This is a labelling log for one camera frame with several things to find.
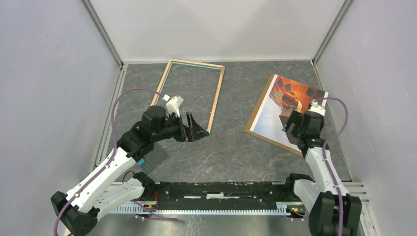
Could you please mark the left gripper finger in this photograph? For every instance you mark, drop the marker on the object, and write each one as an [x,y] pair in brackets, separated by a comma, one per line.
[197,132]
[189,120]

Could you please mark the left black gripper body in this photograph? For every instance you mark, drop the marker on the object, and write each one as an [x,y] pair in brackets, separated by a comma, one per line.
[175,129]

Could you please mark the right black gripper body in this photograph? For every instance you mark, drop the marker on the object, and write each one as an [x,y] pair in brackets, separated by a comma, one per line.
[296,118]

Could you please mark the hot air balloon photo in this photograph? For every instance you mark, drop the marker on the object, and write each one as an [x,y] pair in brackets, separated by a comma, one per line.
[290,110]

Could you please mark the wooden picture frame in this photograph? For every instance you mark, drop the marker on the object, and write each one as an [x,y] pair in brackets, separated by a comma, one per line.
[198,83]

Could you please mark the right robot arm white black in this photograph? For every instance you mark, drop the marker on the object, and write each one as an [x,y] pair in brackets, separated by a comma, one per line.
[332,209]

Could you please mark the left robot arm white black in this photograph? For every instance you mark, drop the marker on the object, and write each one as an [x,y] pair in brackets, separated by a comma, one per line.
[81,207]

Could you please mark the grey building block baseplate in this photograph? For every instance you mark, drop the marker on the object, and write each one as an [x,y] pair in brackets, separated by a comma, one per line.
[154,158]

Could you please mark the blue building block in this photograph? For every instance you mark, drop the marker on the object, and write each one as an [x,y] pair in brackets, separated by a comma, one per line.
[141,162]

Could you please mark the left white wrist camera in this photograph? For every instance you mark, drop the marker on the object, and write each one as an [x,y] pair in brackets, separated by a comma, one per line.
[173,104]

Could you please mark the brown frame backing board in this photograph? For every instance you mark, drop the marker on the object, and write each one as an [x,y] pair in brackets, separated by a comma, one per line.
[260,104]

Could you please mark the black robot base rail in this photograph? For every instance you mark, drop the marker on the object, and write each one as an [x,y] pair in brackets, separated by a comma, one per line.
[230,195]

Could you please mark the aluminium frame rail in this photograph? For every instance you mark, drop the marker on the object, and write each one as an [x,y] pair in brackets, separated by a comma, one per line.
[121,199]

